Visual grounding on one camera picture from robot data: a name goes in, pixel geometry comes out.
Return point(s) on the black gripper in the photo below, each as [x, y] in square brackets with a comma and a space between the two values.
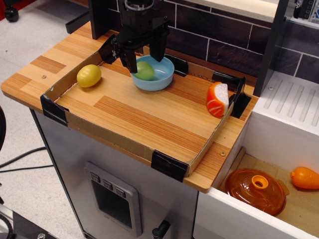
[141, 25]

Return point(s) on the green toy pear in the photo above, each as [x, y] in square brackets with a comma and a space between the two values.
[145, 71]

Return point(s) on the light blue bowl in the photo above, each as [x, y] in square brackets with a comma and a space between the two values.
[164, 74]

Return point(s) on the yellow toy lemon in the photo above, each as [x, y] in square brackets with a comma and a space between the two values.
[88, 76]

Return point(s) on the orange white salmon sushi toy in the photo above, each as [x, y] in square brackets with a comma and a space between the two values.
[217, 101]

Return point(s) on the cardboard fence with black tape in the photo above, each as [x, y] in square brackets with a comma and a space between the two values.
[170, 129]

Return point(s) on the black caster wheel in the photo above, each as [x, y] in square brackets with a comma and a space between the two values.
[11, 14]

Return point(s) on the silver toy dishwasher cabinet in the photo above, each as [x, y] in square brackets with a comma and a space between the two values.
[113, 195]

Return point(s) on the white toy sink unit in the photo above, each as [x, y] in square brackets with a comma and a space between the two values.
[282, 134]

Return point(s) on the orange transparent pot lid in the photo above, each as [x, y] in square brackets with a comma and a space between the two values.
[257, 189]

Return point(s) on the orange toy carrot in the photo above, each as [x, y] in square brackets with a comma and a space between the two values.
[305, 178]

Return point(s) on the black dishwasher handle knob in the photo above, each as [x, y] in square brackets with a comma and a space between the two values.
[159, 232]

